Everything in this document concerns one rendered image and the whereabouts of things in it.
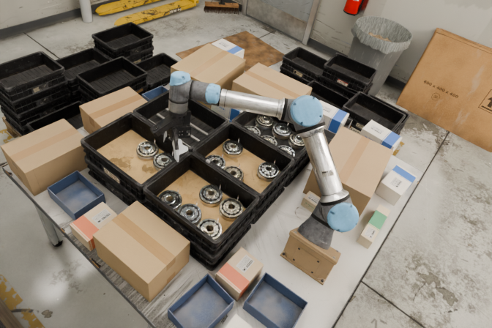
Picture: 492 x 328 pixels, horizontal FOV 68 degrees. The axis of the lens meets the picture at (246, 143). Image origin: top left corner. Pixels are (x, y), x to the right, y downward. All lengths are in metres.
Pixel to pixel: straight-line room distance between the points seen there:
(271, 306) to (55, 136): 1.24
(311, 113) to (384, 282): 1.59
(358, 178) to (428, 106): 2.45
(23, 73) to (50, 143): 1.26
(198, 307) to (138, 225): 0.39
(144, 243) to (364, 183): 1.03
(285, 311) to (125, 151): 1.02
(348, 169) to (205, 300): 0.90
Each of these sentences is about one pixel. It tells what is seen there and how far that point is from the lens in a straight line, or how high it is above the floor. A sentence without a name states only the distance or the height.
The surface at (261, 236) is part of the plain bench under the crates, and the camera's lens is 1.72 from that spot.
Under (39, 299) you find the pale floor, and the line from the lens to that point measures 2.44.
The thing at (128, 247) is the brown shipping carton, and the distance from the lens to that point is 1.48.
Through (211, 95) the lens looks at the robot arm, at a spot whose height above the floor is 1.31.
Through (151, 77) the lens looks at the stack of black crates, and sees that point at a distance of 3.12.
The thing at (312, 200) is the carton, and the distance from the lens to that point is 1.83.
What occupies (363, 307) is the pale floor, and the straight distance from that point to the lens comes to 2.54.
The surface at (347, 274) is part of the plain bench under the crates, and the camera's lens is 1.74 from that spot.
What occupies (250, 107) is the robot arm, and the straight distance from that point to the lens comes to 1.50.
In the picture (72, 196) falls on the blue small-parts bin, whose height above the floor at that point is 0.70.
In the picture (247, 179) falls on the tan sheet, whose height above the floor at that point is 0.83.
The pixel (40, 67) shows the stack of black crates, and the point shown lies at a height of 0.49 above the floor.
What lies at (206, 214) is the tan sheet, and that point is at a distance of 1.59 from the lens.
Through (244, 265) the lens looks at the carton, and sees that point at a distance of 1.55.
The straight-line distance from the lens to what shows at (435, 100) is 4.16.
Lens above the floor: 2.13
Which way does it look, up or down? 43 degrees down
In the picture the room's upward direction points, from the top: 11 degrees clockwise
